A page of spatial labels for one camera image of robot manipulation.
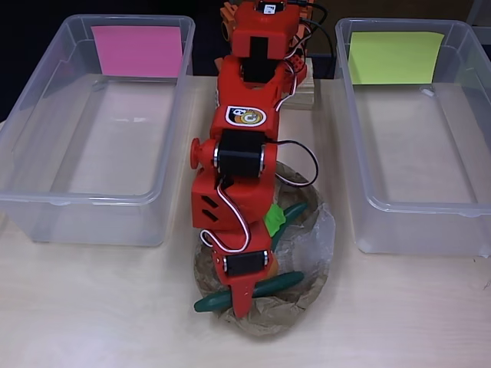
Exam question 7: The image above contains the dark green toy cucumber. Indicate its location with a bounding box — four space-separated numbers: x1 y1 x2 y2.
193 271 305 314
272 202 309 241

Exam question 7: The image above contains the green toy lettuce leaf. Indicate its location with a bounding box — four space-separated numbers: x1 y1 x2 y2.
264 204 287 238

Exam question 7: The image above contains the clear plastic bin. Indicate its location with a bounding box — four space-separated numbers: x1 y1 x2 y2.
0 14 196 247
334 17 491 258

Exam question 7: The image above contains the crumpled brown paper bag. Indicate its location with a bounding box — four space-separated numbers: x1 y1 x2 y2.
193 160 337 338

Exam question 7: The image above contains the wooden base block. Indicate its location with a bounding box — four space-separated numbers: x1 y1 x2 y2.
285 57 316 111

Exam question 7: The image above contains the pink paper note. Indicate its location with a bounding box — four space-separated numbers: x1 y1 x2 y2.
91 25 183 77

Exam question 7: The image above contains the yellow paper note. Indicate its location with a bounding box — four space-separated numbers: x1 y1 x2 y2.
348 31 446 85

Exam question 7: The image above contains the white gripper servo cable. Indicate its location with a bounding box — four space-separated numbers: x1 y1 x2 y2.
199 174 256 256

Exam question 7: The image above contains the dark looped servo cable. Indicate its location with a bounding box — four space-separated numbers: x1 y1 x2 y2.
266 139 320 189

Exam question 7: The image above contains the black base cable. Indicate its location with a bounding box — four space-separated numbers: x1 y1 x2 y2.
298 0 335 58

